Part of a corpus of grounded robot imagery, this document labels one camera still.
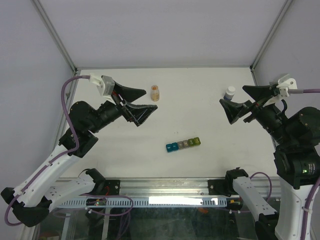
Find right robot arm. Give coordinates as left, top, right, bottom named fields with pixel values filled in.
left=219, top=84, right=320, bottom=240

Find clear bottle yellow capsules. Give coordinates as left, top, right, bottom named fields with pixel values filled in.
left=150, top=89, right=160, bottom=102

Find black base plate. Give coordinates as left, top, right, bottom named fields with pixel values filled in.
left=207, top=179, right=236, bottom=197
left=97, top=179, right=121, bottom=196

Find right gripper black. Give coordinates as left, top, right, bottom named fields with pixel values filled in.
left=220, top=84, right=295, bottom=147

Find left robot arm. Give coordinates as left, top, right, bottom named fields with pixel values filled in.
left=0, top=80, right=158, bottom=227

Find white slotted cable duct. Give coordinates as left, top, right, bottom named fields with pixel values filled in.
left=59, top=196, right=227, bottom=209

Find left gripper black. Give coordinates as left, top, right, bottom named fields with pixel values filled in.
left=88, top=80, right=158, bottom=134

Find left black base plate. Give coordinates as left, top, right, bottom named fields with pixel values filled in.
left=97, top=179, right=121, bottom=196

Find aluminium frame post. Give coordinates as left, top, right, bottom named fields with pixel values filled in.
left=31, top=0, right=77, bottom=74
left=250, top=0, right=295, bottom=72

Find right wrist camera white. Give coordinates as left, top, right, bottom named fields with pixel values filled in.
left=263, top=73, right=298, bottom=107

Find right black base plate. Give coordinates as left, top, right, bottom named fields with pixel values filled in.
left=207, top=179, right=236, bottom=197

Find right aluminium frame post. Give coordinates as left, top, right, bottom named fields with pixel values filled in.
left=250, top=0, right=295, bottom=72

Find weekly pill organizer strip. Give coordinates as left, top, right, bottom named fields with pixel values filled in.
left=165, top=137, right=202, bottom=153

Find white pill bottle blue label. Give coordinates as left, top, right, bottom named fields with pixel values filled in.
left=223, top=86, right=236, bottom=101

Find left aluminium frame post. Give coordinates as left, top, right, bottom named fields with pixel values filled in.
left=31, top=0, right=77, bottom=74

